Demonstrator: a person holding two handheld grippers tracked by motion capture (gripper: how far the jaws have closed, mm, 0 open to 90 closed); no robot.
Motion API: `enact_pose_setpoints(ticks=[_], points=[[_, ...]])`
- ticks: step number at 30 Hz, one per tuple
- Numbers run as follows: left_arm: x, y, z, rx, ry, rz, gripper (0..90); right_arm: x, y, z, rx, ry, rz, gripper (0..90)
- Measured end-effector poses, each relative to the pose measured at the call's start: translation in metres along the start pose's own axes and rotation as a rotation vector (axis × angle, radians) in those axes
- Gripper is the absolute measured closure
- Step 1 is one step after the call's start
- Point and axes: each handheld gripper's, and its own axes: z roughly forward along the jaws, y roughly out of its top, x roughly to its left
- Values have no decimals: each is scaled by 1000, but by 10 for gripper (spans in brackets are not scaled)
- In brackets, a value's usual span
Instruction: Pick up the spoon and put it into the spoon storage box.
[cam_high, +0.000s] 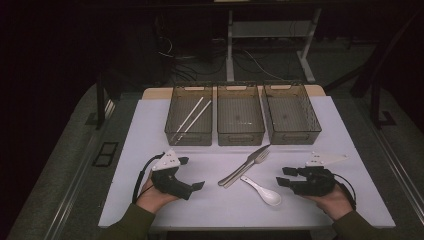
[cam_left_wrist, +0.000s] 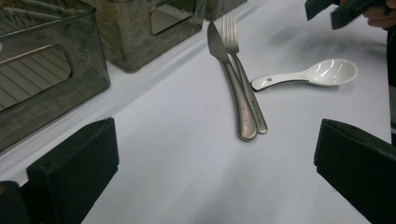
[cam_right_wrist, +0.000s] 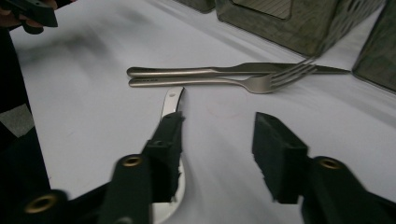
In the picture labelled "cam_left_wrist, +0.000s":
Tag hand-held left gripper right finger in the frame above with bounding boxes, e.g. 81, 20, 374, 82
313, 119, 396, 224

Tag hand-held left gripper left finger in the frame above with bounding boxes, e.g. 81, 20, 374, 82
26, 117, 120, 224

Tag white ceramic soup spoon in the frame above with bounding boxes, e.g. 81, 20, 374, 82
249, 58, 359, 92

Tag smoky transparent plastic bin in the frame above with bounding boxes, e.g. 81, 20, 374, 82
204, 0, 249, 21
82, 0, 207, 74
0, 0, 111, 154

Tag steel fork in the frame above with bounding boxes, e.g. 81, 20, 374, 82
220, 14, 269, 135

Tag steel table knife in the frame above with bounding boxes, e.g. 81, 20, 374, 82
206, 21, 259, 143

